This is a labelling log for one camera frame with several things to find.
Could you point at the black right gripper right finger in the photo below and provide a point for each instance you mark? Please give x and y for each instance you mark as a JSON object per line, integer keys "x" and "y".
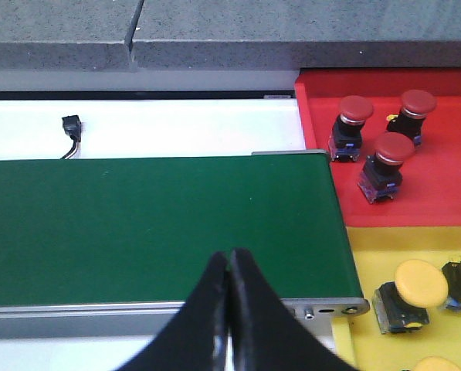
{"x": 265, "y": 335}

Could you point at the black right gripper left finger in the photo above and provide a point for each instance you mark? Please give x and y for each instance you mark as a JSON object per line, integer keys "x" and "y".
{"x": 196, "y": 337}

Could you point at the red mushroom push button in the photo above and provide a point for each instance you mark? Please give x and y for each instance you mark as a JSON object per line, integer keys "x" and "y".
{"x": 416, "y": 105}
{"x": 380, "y": 177}
{"x": 345, "y": 139}

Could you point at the green conveyor belt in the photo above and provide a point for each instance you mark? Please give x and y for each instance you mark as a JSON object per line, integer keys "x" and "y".
{"x": 156, "y": 224}

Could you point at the red plastic tray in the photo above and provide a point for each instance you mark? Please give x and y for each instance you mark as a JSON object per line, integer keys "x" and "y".
{"x": 430, "y": 194}

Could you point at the grey granite countertop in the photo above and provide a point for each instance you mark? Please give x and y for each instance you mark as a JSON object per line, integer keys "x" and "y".
{"x": 215, "y": 45}

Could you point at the aluminium conveyor frame rail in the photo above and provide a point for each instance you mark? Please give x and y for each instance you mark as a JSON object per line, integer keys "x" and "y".
{"x": 99, "y": 317}

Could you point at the black cable connector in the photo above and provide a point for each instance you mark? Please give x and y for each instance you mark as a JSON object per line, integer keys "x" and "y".
{"x": 72, "y": 126}

